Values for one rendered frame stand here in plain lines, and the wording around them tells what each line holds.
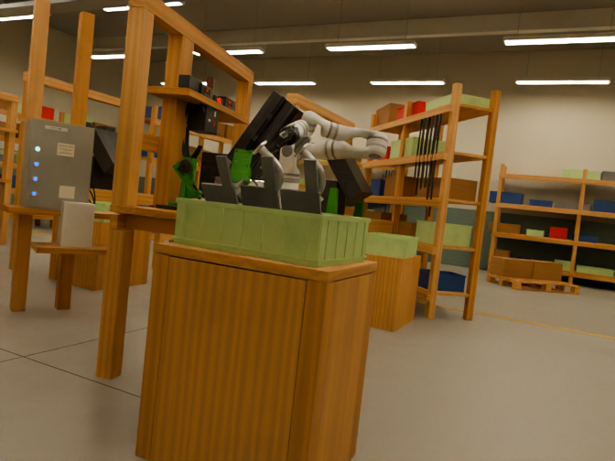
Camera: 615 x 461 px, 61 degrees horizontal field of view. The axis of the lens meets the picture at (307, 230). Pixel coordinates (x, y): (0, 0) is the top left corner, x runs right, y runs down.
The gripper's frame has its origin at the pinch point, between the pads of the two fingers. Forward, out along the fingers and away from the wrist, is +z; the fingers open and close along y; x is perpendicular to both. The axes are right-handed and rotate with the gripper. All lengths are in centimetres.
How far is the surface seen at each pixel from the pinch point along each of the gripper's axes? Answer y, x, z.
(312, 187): 7.4, 21.3, 13.5
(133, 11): -39, -103, -53
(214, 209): -22.3, 3.3, 24.0
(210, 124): -79, -51, -93
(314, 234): 5.2, 33.0, 29.0
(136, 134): -74, -59, -32
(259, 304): -20, 37, 43
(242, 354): -34, 46, 50
